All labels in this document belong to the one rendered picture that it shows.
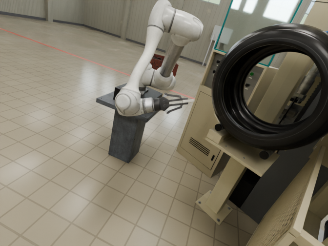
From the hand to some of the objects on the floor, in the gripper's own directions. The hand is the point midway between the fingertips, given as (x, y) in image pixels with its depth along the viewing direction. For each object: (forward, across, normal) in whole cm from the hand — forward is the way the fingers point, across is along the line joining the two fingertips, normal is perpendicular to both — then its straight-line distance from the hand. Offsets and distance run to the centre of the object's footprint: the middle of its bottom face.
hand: (188, 100), depth 106 cm
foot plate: (+20, +102, -56) cm, 118 cm away
